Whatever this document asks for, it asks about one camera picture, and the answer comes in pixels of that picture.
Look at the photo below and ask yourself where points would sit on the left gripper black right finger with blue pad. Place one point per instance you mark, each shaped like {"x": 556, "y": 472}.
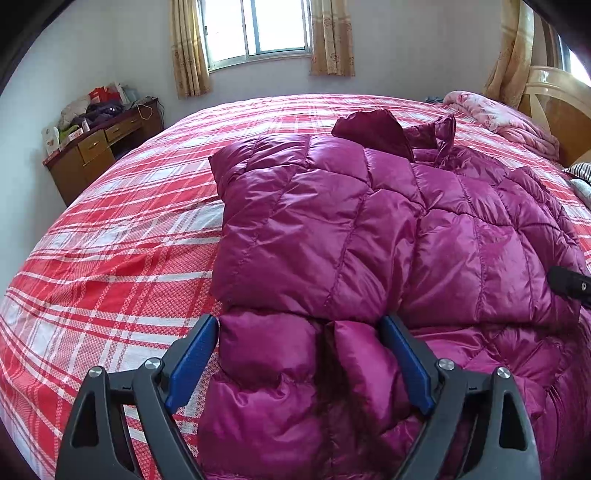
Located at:
{"x": 475, "y": 425}

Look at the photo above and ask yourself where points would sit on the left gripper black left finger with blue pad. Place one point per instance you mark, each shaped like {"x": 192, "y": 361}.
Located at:
{"x": 97, "y": 444}

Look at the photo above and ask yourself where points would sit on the magenta quilted down jacket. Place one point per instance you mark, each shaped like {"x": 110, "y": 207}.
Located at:
{"x": 322, "y": 236}

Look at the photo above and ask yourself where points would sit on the grey patterned pillow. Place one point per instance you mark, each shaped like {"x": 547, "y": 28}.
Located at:
{"x": 582, "y": 190}

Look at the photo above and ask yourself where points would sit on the black white striped pillow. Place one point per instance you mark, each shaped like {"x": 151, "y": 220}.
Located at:
{"x": 580, "y": 170}

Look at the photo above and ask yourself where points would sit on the pink floral folded quilt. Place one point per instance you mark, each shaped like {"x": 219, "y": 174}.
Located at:
{"x": 506, "y": 122}

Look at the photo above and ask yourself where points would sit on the red white plaid bed sheet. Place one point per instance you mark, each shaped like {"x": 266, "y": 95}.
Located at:
{"x": 128, "y": 267}

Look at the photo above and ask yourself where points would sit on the cream and wood headboard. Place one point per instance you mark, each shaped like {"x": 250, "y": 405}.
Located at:
{"x": 560, "y": 104}

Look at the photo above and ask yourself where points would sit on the beige curtain by headboard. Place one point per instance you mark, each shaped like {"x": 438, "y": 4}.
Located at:
{"x": 508, "y": 79}

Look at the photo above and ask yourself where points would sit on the window behind headboard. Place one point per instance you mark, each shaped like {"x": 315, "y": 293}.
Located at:
{"x": 561, "y": 57}

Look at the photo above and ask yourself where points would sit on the brown wooden desk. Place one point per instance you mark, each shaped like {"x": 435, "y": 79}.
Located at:
{"x": 86, "y": 158}

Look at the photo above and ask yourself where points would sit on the right beige curtain panel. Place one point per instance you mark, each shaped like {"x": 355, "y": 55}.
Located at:
{"x": 331, "y": 39}

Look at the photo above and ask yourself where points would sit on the beige curtain panel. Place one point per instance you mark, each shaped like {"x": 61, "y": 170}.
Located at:
{"x": 331, "y": 39}
{"x": 187, "y": 49}

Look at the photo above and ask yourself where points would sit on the clutter pile on desk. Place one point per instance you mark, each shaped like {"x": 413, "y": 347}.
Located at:
{"x": 87, "y": 112}

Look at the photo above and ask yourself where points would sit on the left beige curtain panel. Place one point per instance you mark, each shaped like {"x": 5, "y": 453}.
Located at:
{"x": 187, "y": 49}

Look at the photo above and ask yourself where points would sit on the sliding window beside desk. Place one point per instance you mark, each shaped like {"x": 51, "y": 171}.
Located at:
{"x": 243, "y": 31}

